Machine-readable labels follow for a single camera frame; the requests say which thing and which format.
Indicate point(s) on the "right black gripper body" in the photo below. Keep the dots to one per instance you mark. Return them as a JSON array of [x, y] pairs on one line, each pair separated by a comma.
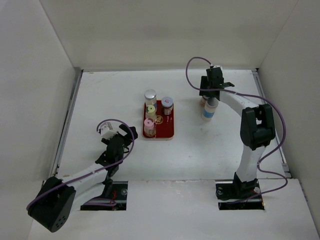
[[205, 83]]

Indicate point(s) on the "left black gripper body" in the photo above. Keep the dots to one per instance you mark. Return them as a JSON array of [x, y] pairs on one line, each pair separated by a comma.
[[127, 140]]

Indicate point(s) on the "white lid spice jar back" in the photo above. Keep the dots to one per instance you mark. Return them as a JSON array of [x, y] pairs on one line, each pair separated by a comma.
[[203, 100]]

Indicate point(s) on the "white lid spice jar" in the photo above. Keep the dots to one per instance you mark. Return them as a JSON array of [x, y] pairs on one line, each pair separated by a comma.
[[203, 100], [167, 105]]

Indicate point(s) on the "silver lid blue label jar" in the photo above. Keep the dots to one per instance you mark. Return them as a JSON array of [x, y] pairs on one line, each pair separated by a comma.
[[209, 109]]

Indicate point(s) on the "pink lid jar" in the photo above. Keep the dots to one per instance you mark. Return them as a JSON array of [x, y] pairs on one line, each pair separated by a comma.
[[149, 127]]

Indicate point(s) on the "yellow lid jar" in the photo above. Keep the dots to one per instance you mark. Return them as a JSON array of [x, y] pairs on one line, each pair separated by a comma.
[[150, 112]]

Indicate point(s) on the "white lid spice jar front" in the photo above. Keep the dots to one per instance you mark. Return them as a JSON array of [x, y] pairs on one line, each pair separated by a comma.
[[167, 105]]

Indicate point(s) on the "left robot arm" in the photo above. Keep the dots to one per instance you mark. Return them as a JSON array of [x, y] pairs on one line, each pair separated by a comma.
[[58, 197]]

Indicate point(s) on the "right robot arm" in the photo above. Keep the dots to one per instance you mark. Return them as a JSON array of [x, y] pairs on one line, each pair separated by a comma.
[[257, 127]]

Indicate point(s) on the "red rectangular tray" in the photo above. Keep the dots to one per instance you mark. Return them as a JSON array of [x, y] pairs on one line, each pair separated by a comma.
[[164, 124]]

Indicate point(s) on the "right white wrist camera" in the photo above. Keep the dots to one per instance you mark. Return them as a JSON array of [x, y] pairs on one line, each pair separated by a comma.
[[216, 66]]

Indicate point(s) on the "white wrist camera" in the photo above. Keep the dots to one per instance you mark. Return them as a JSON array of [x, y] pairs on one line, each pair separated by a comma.
[[216, 66], [106, 130]]

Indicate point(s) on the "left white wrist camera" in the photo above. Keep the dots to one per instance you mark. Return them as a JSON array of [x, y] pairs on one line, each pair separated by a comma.
[[106, 130]]

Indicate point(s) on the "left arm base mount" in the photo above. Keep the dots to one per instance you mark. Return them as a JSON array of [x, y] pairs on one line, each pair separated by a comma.
[[108, 195]]

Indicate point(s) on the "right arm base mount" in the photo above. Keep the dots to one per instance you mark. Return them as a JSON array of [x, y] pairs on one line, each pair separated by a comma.
[[238, 195]]

